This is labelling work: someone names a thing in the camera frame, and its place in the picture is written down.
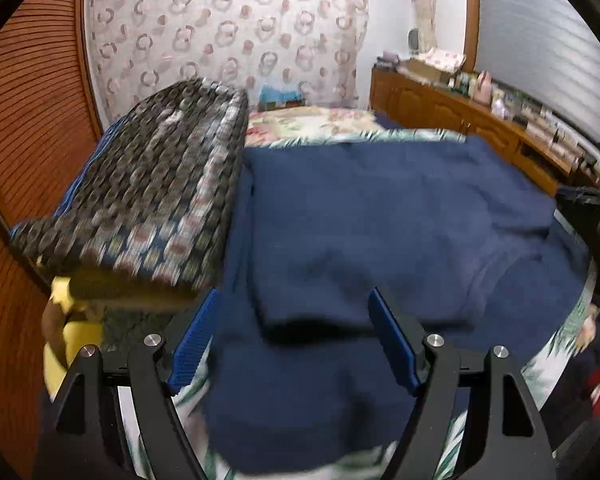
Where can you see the pink thermos jug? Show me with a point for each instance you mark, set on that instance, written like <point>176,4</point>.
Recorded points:
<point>483,89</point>

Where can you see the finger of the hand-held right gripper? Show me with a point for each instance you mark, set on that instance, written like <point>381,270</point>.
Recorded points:
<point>580,196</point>

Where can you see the palm leaf print blanket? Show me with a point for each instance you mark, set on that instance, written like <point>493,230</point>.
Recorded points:
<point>550,355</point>

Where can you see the blue plastic bag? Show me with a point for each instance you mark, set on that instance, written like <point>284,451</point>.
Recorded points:
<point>279,94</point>

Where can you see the pink storage box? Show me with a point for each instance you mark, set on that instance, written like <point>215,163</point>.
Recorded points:
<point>390,59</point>

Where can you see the small pink tissue pack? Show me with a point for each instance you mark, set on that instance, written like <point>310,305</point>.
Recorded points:
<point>499,105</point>

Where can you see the white floral cloth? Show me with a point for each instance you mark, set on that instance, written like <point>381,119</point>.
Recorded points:
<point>445,59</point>

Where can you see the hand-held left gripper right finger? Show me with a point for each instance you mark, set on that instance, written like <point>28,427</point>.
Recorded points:
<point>392,341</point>

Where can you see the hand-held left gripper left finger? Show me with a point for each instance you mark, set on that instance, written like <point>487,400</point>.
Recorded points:
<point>195,345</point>

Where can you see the dark blue bed sheet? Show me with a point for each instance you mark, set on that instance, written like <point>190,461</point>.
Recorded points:
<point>387,122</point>

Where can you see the wooden louvred wardrobe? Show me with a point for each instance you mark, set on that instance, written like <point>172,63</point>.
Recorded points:
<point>30,135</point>

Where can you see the wooden sideboard cabinet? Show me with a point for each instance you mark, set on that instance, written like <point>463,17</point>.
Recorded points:
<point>430,105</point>

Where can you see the small desk fan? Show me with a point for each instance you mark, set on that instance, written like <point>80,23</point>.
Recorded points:
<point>415,41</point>

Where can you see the floral bed sheet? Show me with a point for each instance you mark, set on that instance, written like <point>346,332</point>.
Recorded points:
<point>300,122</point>

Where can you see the wooden window frame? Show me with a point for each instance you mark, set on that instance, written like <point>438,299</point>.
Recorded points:
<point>471,15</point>

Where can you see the grey zebra window blind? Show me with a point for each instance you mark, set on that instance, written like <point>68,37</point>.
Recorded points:
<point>540,60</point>

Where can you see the small cardboard box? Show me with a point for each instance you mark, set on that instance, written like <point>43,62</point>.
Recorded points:
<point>280,105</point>

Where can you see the navy blue printed t-shirt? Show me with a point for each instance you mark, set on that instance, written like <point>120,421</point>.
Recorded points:
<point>380,220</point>

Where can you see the group of small bottles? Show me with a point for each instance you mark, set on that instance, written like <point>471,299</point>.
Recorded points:
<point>464,82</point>

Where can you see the beige side curtain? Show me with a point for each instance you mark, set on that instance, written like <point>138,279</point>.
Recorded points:
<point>425,5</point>

